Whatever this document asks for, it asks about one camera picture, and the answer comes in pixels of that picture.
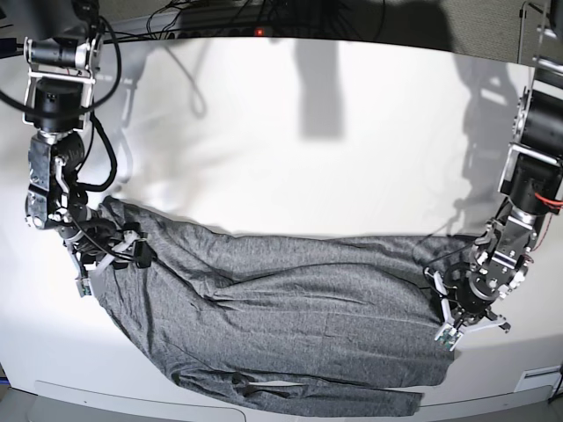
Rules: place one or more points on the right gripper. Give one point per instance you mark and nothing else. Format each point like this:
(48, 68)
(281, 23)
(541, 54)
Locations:
(106, 244)

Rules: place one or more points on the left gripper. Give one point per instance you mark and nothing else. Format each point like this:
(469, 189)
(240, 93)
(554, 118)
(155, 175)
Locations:
(496, 265)

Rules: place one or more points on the grey long-sleeve T-shirt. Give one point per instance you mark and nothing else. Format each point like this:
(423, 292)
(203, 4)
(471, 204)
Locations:
(308, 327)

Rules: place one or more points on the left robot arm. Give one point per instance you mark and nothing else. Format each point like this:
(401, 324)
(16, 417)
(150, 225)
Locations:
(531, 175)

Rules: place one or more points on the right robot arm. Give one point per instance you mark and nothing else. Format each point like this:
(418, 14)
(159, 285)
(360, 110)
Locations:
(62, 45)

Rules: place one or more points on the black power strip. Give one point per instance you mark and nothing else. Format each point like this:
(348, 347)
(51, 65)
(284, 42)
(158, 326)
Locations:
(237, 31)

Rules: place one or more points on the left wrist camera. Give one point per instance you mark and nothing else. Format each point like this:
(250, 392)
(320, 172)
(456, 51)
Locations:
(448, 336)

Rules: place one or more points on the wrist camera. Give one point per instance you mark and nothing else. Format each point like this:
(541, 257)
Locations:
(83, 284)
(448, 336)

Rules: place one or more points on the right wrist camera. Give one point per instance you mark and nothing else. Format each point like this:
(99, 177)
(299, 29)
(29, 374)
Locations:
(83, 284)

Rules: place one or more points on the white metal frame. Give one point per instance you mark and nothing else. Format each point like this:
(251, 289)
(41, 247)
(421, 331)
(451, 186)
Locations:
(535, 21)

